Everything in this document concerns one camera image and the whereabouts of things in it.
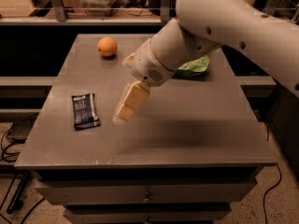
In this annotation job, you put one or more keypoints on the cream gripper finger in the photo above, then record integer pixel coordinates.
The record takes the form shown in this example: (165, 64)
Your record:
(134, 96)
(128, 61)

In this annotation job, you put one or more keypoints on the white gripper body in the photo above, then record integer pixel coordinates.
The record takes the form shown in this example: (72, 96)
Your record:
(146, 64)

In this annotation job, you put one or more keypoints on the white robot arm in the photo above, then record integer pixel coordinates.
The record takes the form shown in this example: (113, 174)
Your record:
(200, 27)

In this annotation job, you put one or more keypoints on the orange fruit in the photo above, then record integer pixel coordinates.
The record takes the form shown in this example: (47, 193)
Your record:
(107, 46)

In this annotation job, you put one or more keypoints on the green snack bag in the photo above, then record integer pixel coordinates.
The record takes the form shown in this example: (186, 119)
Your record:
(193, 68)

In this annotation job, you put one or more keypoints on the dark blue snack bar wrapper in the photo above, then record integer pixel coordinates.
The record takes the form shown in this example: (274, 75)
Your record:
(84, 112)

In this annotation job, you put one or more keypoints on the black power box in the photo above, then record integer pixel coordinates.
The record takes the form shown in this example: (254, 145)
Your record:
(20, 131)

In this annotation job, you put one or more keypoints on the grey cabinet drawer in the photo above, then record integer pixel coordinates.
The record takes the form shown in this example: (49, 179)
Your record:
(97, 192)
(147, 214)

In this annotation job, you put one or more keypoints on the grey lower cabinet drawer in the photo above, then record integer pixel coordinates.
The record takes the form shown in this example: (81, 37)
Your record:
(147, 214)

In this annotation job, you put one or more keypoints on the metal shelf rail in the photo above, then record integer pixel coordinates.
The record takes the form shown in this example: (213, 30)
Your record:
(123, 12)

